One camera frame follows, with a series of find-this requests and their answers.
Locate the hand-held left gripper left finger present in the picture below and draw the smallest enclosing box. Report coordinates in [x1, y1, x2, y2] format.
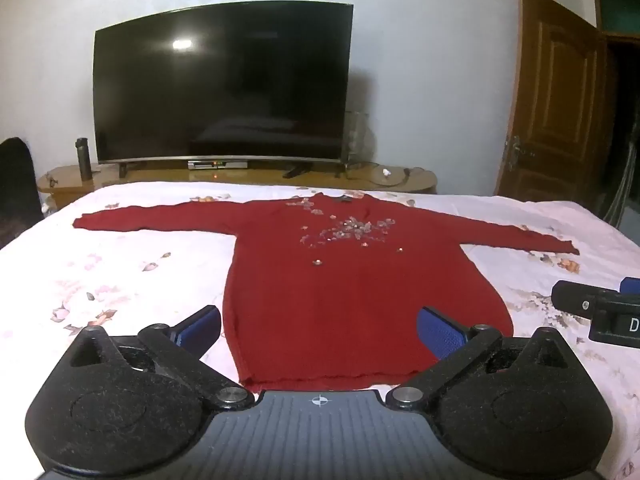
[65, 306, 256, 411]

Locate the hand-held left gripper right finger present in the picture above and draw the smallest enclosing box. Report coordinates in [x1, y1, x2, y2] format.
[386, 306, 576, 411]

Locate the red beaded sweater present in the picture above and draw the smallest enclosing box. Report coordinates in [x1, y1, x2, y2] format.
[72, 192, 581, 392]

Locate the floral white bed sheet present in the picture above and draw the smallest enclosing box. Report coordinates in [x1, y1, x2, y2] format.
[0, 181, 640, 480]

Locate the wooden television stand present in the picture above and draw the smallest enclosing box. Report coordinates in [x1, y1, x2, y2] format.
[36, 162, 438, 211]

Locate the silver set-top box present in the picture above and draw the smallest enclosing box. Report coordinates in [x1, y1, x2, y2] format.
[187, 159, 249, 170]

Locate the brown wooden door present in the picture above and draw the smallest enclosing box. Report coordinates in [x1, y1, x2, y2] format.
[494, 0, 618, 226]

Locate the dark insulated bottle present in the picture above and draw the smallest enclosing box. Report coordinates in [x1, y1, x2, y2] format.
[75, 137, 92, 181]

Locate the clear container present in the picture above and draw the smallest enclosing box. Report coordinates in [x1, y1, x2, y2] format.
[345, 109, 375, 162]

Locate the black curved television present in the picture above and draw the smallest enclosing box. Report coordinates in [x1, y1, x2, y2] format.
[92, 2, 355, 179]

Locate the green transom window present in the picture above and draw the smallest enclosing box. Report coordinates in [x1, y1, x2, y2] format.
[594, 0, 640, 38]

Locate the metal door handle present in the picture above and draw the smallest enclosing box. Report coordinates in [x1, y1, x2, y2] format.
[505, 136, 536, 176]

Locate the black cable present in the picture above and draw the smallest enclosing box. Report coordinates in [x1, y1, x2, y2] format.
[369, 162, 426, 187]

